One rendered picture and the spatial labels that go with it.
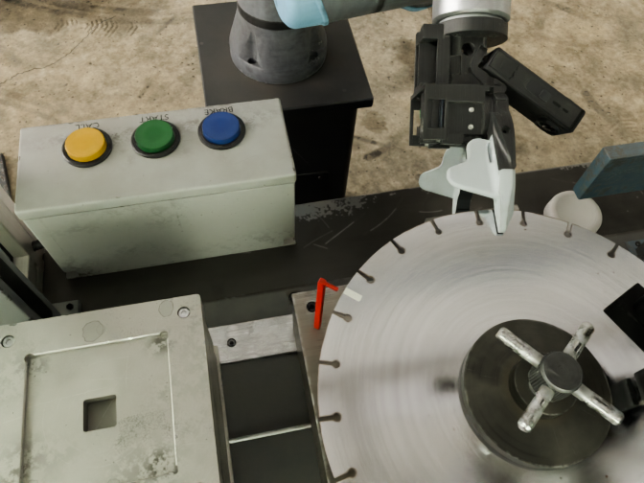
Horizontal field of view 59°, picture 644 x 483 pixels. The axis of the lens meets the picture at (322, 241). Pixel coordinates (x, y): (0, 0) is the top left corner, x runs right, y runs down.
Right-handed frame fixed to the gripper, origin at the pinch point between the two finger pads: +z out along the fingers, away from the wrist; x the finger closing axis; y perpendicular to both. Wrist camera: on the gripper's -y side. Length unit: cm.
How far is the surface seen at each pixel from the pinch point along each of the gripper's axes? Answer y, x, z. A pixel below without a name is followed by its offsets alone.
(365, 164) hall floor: -1, -116, -13
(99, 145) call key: 39.3, -2.9, -7.8
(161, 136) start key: 33.1, -3.7, -8.9
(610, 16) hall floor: -96, -156, -73
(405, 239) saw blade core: 9.3, 7.8, 0.5
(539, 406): 2.4, 20.6, 10.6
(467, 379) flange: 5.7, 15.6, 10.4
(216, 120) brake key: 27.7, -5.0, -10.9
